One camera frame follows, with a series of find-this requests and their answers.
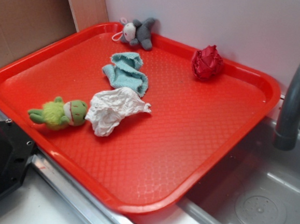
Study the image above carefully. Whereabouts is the green plush frog toy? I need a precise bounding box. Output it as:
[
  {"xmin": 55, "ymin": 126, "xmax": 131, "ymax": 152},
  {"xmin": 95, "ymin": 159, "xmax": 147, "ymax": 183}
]
[{"xmin": 28, "ymin": 97, "xmax": 88, "ymax": 131}]

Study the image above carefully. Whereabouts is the brown cardboard panel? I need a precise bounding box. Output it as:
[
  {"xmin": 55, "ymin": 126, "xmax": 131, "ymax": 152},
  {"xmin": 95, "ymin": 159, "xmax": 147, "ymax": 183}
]
[{"xmin": 0, "ymin": 0, "xmax": 108, "ymax": 68}]

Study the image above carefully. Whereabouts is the crumpled red paper ball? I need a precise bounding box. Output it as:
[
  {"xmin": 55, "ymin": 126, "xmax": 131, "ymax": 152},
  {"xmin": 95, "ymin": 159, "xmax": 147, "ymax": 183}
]
[{"xmin": 191, "ymin": 45, "xmax": 224, "ymax": 81}]

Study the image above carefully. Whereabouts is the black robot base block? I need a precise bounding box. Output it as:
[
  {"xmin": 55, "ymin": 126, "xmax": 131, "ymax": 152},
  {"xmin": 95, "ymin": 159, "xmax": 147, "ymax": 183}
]
[{"xmin": 0, "ymin": 121, "xmax": 35, "ymax": 199}]

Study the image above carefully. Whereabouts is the grey toy sink basin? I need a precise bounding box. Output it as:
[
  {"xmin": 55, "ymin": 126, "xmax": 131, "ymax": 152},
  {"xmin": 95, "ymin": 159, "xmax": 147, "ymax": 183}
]
[{"xmin": 130, "ymin": 107, "xmax": 300, "ymax": 224}]

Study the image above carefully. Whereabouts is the red plastic tray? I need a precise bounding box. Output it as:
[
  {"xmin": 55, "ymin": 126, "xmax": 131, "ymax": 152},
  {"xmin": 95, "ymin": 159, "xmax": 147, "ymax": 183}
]
[{"xmin": 0, "ymin": 22, "xmax": 280, "ymax": 214}]

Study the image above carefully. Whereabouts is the crumpled white paper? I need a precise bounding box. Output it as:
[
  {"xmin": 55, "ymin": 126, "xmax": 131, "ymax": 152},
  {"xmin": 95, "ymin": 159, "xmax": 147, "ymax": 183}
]
[{"xmin": 85, "ymin": 87, "xmax": 152, "ymax": 137}]

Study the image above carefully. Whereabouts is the light blue cloth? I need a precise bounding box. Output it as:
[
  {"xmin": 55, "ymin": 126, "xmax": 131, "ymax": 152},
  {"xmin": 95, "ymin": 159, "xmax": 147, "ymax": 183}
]
[{"xmin": 102, "ymin": 52, "xmax": 149, "ymax": 98}]

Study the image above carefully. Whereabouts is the silver metal rail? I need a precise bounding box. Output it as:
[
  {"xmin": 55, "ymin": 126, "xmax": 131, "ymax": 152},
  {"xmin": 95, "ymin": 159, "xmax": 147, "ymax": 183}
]
[{"xmin": 0, "ymin": 111, "xmax": 133, "ymax": 224}]

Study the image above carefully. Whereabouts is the grey toy faucet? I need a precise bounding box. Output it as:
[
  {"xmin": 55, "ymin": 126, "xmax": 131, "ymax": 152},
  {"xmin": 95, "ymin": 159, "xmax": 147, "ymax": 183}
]
[{"xmin": 273, "ymin": 36, "xmax": 300, "ymax": 152}]

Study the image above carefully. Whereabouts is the grey plush donkey toy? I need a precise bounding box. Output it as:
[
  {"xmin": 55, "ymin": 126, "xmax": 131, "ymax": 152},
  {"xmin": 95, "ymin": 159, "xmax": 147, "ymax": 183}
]
[{"xmin": 111, "ymin": 18, "xmax": 156, "ymax": 51}]

